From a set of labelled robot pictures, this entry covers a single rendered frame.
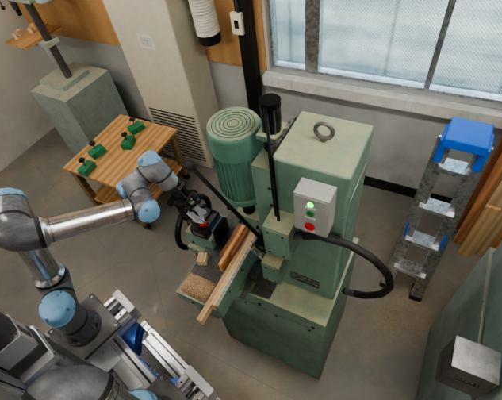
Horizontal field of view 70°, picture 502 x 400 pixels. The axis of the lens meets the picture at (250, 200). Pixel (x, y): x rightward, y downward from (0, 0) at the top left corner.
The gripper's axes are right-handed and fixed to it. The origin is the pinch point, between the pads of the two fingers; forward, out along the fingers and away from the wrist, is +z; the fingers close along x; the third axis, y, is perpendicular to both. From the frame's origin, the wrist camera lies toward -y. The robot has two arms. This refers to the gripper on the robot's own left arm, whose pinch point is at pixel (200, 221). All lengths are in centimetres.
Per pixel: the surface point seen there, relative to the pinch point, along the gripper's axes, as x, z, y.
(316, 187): -3, -13, 65
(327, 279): -1, 34, 43
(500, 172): 111, 89, 79
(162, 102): 108, -21, -119
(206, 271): -13.5, 15.9, -0.1
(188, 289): -24.2, 13.0, 0.1
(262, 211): 3.4, 0.4, 32.5
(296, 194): -7, -15, 61
